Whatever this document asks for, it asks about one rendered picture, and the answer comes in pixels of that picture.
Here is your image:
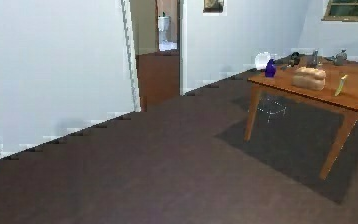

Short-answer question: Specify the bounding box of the wire-frame chair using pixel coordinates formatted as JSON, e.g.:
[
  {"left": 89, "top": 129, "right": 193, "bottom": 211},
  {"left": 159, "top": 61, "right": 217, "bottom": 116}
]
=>
[{"left": 256, "top": 93, "right": 287, "bottom": 123}]

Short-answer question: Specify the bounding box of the grey metal cup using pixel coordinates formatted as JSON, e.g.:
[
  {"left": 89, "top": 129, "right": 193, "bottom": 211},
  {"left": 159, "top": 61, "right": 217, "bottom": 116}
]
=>
[{"left": 307, "top": 49, "right": 320, "bottom": 69}]

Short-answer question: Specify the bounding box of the grey kettle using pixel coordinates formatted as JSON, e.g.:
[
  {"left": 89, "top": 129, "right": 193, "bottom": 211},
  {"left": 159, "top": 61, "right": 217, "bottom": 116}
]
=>
[{"left": 325, "top": 49, "right": 349, "bottom": 67}]

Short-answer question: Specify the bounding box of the beige bread loaf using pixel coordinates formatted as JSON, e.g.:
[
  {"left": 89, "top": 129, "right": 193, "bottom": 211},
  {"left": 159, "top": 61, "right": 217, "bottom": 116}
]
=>
[{"left": 291, "top": 66, "right": 327, "bottom": 92}]

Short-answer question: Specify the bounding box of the black pan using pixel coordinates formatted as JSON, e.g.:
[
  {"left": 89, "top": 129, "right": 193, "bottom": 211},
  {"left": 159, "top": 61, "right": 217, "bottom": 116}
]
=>
[{"left": 280, "top": 51, "right": 301, "bottom": 71}]

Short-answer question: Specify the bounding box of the white round bin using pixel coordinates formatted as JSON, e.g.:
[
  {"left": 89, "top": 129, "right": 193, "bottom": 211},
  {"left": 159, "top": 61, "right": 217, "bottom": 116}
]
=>
[{"left": 254, "top": 51, "right": 272, "bottom": 71}]

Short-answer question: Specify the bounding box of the blue bottle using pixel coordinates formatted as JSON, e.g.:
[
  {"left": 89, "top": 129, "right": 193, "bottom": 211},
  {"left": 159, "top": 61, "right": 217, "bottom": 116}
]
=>
[{"left": 264, "top": 58, "right": 277, "bottom": 79}]

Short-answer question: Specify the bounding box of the white toilet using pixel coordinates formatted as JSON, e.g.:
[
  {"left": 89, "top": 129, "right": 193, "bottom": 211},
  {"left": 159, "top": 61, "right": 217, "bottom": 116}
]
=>
[{"left": 157, "top": 12, "right": 178, "bottom": 52}]

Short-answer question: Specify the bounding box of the framed wall picture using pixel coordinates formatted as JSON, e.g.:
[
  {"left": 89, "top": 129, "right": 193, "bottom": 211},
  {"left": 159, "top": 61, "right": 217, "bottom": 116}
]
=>
[{"left": 202, "top": 0, "right": 226, "bottom": 14}]

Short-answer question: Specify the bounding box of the wood-framed window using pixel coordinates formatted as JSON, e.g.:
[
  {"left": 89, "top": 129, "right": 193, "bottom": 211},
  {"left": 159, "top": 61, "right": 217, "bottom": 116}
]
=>
[{"left": 321, "top": 0, "right": 358, "bottom": 24}]

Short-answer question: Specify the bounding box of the brown wooden table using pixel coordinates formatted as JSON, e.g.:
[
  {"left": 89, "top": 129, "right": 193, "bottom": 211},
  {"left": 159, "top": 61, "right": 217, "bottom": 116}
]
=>
[{"left": 243, "top": 55, "right": 358, "bottom": 181}]

